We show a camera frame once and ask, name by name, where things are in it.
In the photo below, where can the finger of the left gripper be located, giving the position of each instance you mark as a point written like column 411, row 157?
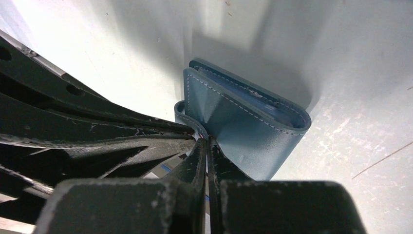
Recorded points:
column 38, row 108
column 29, row 171

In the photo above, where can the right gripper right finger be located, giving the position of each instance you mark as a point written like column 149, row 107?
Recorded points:
column 241, row 205

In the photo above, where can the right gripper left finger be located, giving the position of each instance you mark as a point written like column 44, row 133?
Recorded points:
column 174, row 204

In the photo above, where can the blue card holder wallet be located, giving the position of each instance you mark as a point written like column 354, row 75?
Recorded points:
column 255, row 128

